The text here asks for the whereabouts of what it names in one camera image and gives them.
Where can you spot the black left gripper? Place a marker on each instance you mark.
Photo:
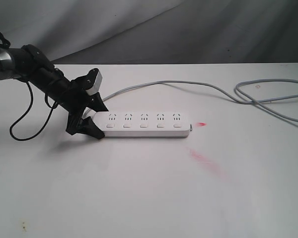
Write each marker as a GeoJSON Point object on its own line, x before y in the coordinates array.
{"type": "Point", "coordinates": [72, 96]}

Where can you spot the white five-outlet power strip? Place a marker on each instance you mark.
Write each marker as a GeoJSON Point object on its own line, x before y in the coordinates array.
{"type": "Point", "coordinates": [167, 124]}

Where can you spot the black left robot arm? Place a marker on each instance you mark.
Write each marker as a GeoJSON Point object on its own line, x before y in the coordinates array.
{"type": "Point", "coordinates": [29, 65]}

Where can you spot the grey backdrop cloth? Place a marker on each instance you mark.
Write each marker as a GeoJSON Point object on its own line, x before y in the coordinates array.
{"type": "Point", "coordinates": [154, 31]}

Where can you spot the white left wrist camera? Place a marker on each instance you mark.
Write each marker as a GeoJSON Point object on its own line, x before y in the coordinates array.
{"type": "Point", "coordinates": [93, 81]}

